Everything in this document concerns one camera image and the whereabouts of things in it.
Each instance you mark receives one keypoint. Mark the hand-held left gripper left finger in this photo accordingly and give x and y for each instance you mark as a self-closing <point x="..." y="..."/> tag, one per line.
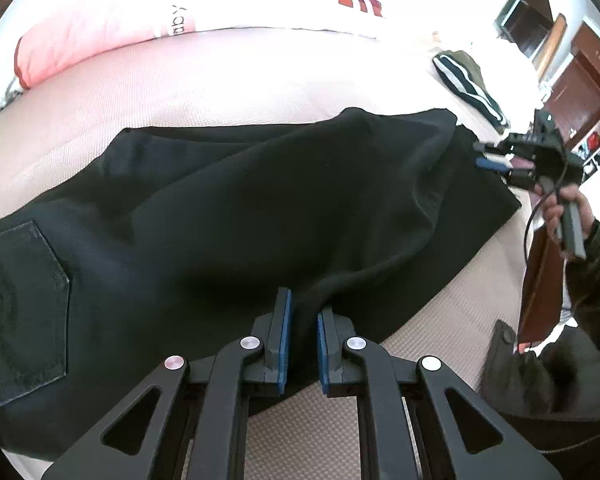
<point x="283" y="345"/>

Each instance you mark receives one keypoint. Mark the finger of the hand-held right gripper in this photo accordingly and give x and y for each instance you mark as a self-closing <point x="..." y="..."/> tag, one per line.
<point x="490" y="146"/>
<point x="492" y="163"/>

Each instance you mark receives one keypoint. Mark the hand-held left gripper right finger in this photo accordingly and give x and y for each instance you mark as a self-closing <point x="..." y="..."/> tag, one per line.
<point x="323" y="350"/>

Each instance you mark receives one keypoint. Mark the black pants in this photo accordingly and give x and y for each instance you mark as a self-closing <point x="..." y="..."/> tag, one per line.
<point x="230" y="210"/>

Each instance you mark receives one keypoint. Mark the person's right forearm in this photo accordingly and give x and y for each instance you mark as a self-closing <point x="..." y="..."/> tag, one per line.
<point x="595" y="285"/>

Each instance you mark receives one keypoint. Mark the person's right hand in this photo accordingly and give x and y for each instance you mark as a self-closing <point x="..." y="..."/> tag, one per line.
<point x="552" y="220"/>

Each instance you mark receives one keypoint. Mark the black white striped garment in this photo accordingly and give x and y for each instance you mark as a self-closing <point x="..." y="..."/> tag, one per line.
<point x="467" y="87"/>

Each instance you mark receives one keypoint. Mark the brown wooden cabinet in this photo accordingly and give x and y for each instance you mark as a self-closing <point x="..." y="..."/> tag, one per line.
<point x="582" y="85"/>

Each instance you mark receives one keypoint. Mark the black television screen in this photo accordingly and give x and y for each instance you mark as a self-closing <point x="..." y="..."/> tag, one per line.
<point x="525" y="12"/>

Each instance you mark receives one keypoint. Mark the person's dark green jacket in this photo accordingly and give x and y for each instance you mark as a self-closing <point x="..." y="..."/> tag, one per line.
<point x="540" y="390"/>

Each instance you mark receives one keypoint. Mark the beige woven bed mat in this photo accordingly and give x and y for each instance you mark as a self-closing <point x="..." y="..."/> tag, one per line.
<point x="180" y="85"/>

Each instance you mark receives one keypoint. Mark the pink checked bolster pillow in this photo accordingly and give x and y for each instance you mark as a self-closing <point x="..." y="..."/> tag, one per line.
<point x="105" y="25"/>

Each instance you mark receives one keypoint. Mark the pale floral printed cloth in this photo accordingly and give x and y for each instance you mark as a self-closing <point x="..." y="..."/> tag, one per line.
<point x="0" y="97"/>

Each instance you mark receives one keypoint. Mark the red-brown bed frame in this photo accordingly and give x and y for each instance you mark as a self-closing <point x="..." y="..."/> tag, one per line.
<point x="540" y="295"/>

